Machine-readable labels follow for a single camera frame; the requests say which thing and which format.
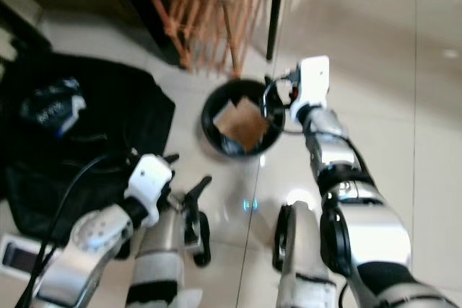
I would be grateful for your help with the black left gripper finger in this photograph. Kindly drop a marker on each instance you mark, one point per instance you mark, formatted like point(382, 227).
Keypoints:
point(171, 158)
point(198, 191)

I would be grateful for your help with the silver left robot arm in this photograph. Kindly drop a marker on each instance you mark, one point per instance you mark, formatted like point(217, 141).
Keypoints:
point(90, 239)

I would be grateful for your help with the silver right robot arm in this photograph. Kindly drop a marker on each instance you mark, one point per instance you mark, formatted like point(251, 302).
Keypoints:
point(382, 229)

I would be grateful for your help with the black round rubbish bin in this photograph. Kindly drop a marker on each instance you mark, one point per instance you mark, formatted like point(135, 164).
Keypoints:
point(209, 128)

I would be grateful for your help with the brown cardboard piece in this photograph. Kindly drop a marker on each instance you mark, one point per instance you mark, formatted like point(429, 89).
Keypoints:
point(245, 126)

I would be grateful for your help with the silver left robot leg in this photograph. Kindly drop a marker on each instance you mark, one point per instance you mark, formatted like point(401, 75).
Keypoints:
point(159, 257)

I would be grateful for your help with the silver robot leg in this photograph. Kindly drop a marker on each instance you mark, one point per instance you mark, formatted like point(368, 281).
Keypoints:
point(159, 257)
point(307, 250)

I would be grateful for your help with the black metal pole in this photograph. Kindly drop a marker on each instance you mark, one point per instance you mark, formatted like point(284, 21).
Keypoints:
point(274, 12)

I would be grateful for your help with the black fabric bag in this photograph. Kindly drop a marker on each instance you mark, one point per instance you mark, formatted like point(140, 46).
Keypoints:
point(115, 99)

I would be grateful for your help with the wooden lattice rack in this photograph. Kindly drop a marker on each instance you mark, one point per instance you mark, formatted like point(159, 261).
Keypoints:
point(209, 12)

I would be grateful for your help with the silver right robot leg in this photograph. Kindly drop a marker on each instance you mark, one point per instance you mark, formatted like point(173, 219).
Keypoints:
point(307, 250)

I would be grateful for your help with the black blue snack packet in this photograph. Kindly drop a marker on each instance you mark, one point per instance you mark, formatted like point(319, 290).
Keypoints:
point(54, 106)

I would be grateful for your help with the black furniture panel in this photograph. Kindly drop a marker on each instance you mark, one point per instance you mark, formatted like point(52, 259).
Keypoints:
point(141, 5)

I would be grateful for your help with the white device box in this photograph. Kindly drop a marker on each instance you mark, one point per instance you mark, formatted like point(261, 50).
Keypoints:
point(18, 256)

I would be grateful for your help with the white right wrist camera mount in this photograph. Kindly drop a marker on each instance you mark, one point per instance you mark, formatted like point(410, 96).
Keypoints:
point(312, 81)

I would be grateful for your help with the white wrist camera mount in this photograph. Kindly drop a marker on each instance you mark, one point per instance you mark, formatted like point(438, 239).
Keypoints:
point(150, 182)
point(312, 81)

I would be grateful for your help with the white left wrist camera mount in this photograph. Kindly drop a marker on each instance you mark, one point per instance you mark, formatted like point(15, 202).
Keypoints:
point(150, 182)

